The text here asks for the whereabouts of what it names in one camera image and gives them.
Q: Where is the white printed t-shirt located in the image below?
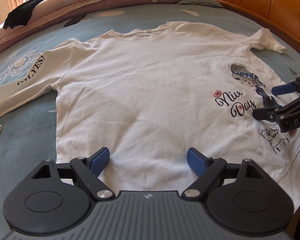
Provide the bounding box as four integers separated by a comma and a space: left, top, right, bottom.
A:
0, 22, 300, 206

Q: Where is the blue-green lower pillow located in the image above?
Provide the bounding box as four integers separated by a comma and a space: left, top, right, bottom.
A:
177, 0, 224, 8

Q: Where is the black garment on quilt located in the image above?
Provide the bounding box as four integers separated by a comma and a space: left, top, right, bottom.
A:
3, 0, 44, 29

